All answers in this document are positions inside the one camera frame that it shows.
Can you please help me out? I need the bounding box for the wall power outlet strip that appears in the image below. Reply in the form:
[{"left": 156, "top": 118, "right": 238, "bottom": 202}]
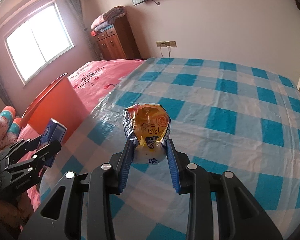
[{"left": 156, "top": 41, "right": 177, "bottom": 48}]

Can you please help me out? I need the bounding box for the pink floral bedspread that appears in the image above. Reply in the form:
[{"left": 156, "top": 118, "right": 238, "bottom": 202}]
[{"left": 19, "top": 60, "right": 144, "bottom": 212}]

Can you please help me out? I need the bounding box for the folded blankets stack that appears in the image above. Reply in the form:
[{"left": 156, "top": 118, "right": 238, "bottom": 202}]
[{"left": 90, "top": 6, "right": 126, "bottom": 37}]

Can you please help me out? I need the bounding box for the grey checkered curtain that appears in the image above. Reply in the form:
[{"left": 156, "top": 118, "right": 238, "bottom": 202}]
[{"left": 65, "top": 0, "right": 100, "bottom": 61}]

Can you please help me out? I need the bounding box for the orange blue snack packet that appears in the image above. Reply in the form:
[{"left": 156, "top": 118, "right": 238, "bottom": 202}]
[{"left": 123, "top": 103, "right": 171, "bottom": 165}]

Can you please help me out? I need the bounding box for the window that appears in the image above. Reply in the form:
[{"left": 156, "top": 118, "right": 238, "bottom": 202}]
[{"left": 5, "top": 1, "right": 74, "bottom": 84}]

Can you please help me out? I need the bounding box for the blue milk carton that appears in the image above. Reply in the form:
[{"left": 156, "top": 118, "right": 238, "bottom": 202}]
[{"left": 36, "top": 117, "right": 67, "bottom": 168}]

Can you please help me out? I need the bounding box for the orange plastic bucket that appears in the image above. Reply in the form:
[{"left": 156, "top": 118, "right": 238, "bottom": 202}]
[{"left": 21, "top": 73, "right": 89, "bottom": 143}]

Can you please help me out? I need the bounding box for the rolled colourful quilt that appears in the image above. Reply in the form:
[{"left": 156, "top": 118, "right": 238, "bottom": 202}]
[{"left": 0, "top": 106, "right": 21, "bottom": 151}]

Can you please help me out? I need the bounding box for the white charger cable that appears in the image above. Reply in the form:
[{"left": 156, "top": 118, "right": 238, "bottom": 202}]
[{"left": 160, "top": 45, "right": 172, "bottom": 59}]

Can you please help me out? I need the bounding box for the brown wooden cabinet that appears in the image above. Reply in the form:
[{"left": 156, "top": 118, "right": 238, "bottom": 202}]
[{"left": 95, "top": 16, "right": 141, "bottom": 60}]

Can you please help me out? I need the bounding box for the blue checkered plastic tablecloth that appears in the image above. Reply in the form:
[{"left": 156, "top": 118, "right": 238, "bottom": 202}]
[{"left": 40, "top": 58, "right": 300, "bottom": 239}]

